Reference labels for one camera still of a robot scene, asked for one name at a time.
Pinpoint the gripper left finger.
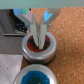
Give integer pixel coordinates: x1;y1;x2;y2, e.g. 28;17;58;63
12;7;42;50

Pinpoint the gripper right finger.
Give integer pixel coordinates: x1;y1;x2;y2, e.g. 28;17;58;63
39;7;62;50

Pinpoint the red button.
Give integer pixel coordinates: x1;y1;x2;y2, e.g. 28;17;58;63
21;30;57;65

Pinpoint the blue button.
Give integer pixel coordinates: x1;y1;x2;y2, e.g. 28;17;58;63
12;63;60;84

